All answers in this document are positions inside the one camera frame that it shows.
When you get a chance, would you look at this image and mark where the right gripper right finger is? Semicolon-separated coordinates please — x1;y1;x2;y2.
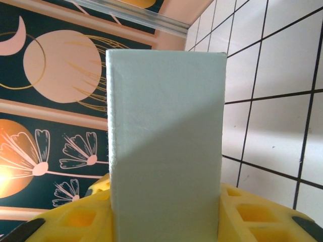
218;182;323;242

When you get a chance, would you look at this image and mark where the aluminium corner post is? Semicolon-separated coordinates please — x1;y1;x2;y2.
72;0;191;37

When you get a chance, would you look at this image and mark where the light blue paper box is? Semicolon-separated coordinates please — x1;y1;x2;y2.
105;48;228;242

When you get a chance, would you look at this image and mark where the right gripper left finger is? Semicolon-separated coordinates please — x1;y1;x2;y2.
0;173;115;242

